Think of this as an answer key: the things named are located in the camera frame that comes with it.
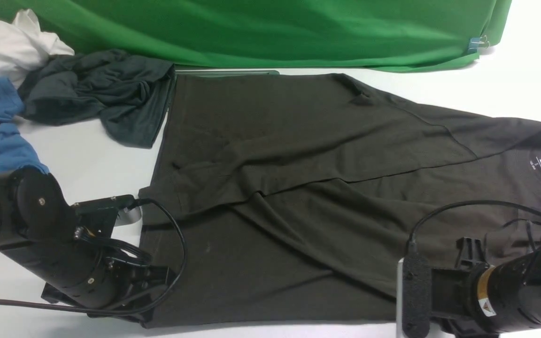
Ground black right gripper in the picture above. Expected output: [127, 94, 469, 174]
[431, 237, 487, 338]

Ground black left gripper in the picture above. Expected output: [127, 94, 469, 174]
[41, 211, 179, 324]

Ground gray long sleeve shirt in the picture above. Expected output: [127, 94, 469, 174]
[139, 74, 541, 329]

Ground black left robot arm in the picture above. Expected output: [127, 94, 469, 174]
[0, 166, 187, 325]

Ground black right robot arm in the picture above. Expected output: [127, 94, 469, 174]
[431, 246, 541, 338]

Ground dark teal crumpled shirt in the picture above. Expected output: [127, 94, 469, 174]
[18, 49, 175, 148]

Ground white crumpled shirt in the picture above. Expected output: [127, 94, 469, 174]
[0, 9, 75, 88]

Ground blue binder clip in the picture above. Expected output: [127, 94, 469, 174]
[467, 35, 490, 54]

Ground green backdrop cloth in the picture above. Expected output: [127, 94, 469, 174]
[0, 0, 512, 73]

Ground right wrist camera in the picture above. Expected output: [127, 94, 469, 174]
[396, 253, 432, 338]

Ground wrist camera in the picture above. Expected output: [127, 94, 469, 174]
[71, 194, 142, 228]
[396, 253, 432, 338]

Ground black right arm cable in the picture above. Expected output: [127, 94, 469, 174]
[407, 200, 541, 256]

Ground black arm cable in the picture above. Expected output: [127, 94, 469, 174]
[0, 117, 187, 316]
[407, 200, 541, 256]

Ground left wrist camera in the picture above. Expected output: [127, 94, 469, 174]
[71, 194, 142, 228]

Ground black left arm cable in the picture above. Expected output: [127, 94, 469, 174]
[0, 117, 187, 316]

